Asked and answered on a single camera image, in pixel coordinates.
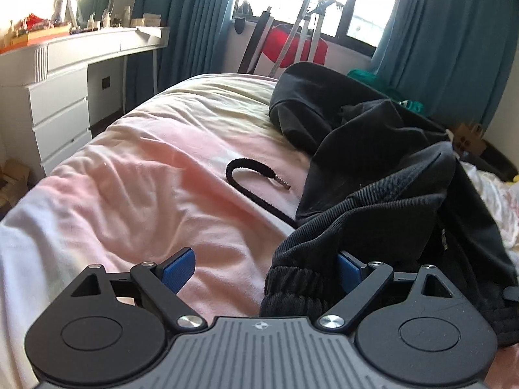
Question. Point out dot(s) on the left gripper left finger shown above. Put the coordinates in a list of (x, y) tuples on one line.
[(159, 285)]

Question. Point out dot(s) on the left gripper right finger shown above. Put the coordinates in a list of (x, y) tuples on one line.
[(362, 283)]

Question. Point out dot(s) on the black hooded jacket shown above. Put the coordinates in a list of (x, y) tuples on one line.
[(383, 185)]

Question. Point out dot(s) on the green clothes pile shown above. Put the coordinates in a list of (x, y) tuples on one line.
[(378, 84)]

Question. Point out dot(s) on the brown paper bag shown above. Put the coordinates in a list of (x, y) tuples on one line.
[(468, 138)]

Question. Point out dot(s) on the white dressing desk with drawers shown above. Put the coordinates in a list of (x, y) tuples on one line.
[(44, 92)]

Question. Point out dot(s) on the black leaning pole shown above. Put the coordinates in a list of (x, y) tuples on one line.
[(256, 43)]

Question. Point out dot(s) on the red cloth on rack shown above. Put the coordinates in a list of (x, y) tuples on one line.
[(275, 41)]

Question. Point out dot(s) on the teal curtain right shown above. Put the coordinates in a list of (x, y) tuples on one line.
[(453, 56)]

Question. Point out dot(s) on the teal curtain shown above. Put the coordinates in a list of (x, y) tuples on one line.
[(198, 35), (453, 56)]

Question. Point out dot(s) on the metal drying rack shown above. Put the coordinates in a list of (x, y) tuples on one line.
[(301, 27)]

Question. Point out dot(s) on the orange box on desk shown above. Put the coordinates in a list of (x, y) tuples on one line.
[(35, 37)]

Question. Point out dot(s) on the teal curtain left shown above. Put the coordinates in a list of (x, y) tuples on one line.
[(198, 35)]

